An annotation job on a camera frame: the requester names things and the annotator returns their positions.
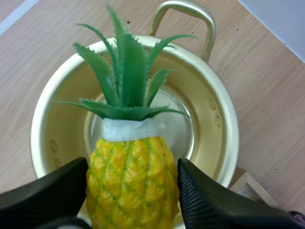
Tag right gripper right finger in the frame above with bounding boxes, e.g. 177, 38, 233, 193
177, 157, 305, 229

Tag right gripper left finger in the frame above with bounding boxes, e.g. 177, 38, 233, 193
0, 156, 92, 229

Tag yellow toy pineapple green crown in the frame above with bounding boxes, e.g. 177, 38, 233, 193
52, 2, 198, 229

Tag shallow wooden tray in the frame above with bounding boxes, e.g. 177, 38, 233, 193
230, 167, 279, 208

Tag dark toy grapes bunch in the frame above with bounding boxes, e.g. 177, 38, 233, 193
287, 210, 305, 224

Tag gold pot with two handles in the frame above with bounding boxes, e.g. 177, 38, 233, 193
30, 0, 240, 226

